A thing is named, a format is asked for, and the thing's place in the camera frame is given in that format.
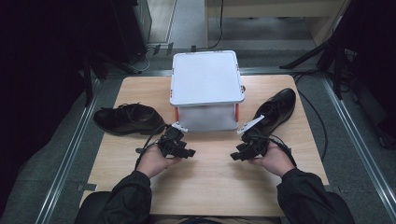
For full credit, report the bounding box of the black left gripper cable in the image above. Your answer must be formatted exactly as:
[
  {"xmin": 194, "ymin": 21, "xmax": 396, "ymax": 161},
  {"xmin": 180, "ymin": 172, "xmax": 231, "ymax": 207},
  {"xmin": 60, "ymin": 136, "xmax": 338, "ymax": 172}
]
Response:
[{"xmin": 134, "ymin": 123, "xmax": 169, "ymax": 171}]

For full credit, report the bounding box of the light wooden furniture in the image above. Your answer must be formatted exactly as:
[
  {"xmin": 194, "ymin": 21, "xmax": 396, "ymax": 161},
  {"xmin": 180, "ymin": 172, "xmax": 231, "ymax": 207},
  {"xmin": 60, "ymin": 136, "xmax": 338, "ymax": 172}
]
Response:
[{"xmin": 204, "ymin": 0, "xmax": 351, "ymax": 49}]

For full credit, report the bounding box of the dark cabinet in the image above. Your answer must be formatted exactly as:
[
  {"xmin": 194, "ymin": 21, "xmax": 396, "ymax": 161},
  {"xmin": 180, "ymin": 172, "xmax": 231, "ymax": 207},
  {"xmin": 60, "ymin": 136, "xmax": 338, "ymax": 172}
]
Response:
[{"xmin": 110, "ymin": 0, "xmax": 153, "ymax": 64}]

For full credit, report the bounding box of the person's right hand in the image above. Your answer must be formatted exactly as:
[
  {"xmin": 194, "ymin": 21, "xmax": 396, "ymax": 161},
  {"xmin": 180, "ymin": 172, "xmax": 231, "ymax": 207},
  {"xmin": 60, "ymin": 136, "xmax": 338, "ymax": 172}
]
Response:
[{"xmin": 248, "ymin": 141, "xmax": 297, "ymax": 178}]

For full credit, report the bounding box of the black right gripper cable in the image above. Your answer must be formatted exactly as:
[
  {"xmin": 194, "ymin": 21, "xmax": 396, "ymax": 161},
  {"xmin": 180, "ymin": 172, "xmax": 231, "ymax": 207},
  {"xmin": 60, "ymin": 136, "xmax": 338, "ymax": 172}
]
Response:
[{"xmin": 264, "ymin": 133, "xmax": 298, "ymax": 167}]

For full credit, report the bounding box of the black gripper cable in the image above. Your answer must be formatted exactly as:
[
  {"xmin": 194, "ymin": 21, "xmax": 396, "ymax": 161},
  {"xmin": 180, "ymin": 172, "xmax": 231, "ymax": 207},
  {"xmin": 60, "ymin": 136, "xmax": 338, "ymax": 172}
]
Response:
[
  {"xmin": 134, "ymin": 123, "xmax": 169, "ymax": 171},
  {"xmin": 264, "ymin": 133, "xmax": 298, "ymax": 167}
]

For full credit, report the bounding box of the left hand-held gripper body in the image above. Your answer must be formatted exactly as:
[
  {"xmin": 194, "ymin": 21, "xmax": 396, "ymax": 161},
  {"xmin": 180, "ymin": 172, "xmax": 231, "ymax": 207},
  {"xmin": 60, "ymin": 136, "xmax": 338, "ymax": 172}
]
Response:
[{"xmin": 157, "ymin": 121, "xmax": 190, "ymax": 158}]

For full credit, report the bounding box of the thin black hanging cable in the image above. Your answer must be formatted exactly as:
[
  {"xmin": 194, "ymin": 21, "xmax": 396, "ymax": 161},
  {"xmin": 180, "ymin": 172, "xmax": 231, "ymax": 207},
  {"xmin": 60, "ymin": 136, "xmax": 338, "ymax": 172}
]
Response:
[{"xmin": 205, "ymin": 0, "xmax": 225, "ymax": 50}]

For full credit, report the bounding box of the metal floor rail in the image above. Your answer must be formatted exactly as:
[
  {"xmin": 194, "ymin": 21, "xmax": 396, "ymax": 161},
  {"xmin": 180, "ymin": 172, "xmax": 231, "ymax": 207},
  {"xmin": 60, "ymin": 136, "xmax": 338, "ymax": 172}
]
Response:
[
  {"xmin": 35, "ymin": 78, "xmax": 102, "ymax": 224},
  {"xmin": 321, "ymin": 77, "xmax": 396, "ymax": 216}
]

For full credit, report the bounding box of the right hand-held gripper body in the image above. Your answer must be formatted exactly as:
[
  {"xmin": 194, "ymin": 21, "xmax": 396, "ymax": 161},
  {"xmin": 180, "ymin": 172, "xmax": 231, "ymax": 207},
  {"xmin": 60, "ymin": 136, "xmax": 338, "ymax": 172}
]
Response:
[{"xmin": 236, "ymin": 114, "xmax": 272, "ymax": 158}]

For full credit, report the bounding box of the person's left hand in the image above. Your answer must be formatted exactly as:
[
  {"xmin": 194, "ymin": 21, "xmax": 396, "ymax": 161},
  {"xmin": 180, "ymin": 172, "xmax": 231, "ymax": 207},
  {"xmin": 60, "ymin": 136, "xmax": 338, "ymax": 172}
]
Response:
[{"xmin": 135, "ymin": 144, "xmax": 182, "ymax": 179}]

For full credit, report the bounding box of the black tripod stand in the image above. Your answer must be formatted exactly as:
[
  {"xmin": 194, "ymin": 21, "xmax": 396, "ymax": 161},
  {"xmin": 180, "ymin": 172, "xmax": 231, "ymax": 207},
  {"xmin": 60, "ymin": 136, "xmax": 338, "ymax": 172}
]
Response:
[{"xmin": 278, "ymin": 29, "xmax": 347, "ymax": 101}]

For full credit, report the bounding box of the long black floor cable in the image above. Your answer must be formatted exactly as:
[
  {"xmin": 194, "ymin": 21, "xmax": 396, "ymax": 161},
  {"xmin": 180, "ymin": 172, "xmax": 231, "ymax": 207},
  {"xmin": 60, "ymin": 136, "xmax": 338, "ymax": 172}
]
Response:
[{"xmin": 292, "ymin": 72, "xmax": 329, "ymax": 162}]

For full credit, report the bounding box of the white cable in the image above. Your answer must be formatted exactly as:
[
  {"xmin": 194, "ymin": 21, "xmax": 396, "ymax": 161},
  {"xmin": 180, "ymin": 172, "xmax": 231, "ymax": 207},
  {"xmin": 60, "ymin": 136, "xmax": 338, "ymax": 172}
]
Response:
[{"xmin": 129, "ymin": 49, "xmax": 151, "ymax": 73}]

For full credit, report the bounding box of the black leather shoe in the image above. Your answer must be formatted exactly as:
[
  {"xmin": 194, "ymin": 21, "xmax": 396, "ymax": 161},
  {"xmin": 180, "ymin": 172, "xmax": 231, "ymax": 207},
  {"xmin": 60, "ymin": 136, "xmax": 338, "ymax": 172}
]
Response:
[
  {"xmin": 248, "ymin": 88, "xmax": 297, "ymax": 136},
  {"xmin": 92, "ymin": 103, "xmax": 166, "ymax": 136}
]

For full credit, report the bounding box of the black metal stand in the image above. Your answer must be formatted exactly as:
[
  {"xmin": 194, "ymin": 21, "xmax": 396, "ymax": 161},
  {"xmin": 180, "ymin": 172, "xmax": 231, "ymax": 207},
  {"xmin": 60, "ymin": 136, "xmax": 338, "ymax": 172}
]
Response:
[{"xmin": 81, "ymin": 50, "xmax": 143, "ymax": 107}]

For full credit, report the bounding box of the grey tape strip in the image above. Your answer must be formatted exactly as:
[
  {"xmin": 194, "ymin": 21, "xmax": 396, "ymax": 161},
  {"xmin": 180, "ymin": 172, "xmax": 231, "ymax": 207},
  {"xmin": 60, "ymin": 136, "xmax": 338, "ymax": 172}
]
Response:
[{"xmin": 77, "ymin": 183, "xmax": 98, "ymax": 192}]

